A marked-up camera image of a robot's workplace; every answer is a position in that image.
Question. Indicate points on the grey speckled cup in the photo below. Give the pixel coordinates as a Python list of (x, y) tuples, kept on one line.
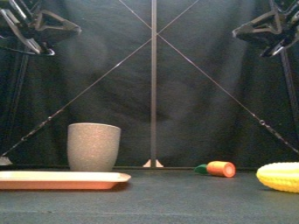
[(93, 147)]

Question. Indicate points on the black backdrop cloth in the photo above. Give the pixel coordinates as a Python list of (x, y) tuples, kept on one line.
[(202, 116)]

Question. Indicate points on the orange toy carrot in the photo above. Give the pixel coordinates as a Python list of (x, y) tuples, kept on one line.
[(221, 169)]

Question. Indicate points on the pink rectangular plate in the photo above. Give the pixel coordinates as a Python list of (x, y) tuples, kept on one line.
[(58, 180)]

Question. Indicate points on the yellow toy corn cob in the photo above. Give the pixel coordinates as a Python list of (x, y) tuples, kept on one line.
[(281, 176)]

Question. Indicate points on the white post foot bracket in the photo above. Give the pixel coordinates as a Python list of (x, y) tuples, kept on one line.
[(154, 164), (5, 161)]

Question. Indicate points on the vertical metal frame post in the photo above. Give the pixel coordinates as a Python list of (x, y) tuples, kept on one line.
[(154, 87)]

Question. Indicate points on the dark side frame post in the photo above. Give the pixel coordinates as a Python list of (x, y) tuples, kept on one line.
[(18, 99), (290, 84)]

